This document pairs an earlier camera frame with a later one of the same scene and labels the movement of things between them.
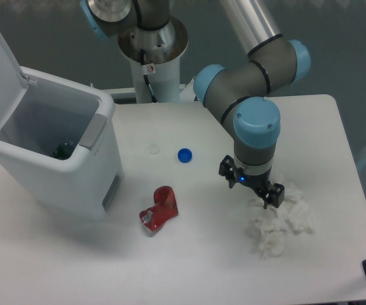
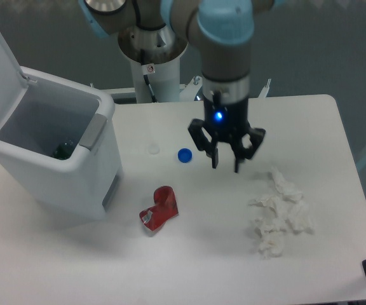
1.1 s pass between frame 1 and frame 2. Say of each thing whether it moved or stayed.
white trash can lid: stayed
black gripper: moved
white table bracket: stayed
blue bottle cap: stayed
